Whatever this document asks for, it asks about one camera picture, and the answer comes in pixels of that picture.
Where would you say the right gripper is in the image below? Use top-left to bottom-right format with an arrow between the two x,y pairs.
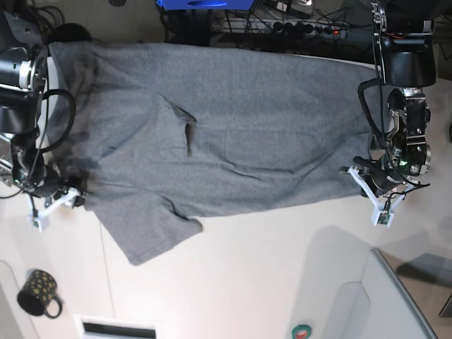
24,165 -> 86,208

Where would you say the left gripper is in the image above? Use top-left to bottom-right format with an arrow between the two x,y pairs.
353,157 -> 404,198

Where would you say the grey t-shirt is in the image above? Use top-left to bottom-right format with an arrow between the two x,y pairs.
49,41 -> 372,266

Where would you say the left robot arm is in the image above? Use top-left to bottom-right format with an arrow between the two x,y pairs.
354,1 -> 450,197

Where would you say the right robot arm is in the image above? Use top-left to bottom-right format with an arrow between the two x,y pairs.
1,13 -> 85,207

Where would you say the black mug with yellow dots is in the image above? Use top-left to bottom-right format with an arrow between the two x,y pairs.
16,270 -> 63,319

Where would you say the white slotted panel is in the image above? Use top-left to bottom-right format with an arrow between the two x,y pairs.
74,314 -> 165,338

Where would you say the black power strip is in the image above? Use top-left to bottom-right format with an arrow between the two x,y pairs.
270,19 -> 349,38

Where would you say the blue box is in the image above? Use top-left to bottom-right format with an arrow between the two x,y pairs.
156,0 -> 254,11

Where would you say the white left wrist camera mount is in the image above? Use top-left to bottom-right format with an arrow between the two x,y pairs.
340,166 -> 408,228

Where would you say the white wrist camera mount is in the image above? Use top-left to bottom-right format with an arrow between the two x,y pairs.
25,187 -> 84,232
340,166 -> 408,228

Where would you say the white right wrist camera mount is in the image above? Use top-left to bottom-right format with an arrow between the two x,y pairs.
25,187 -> 84,232

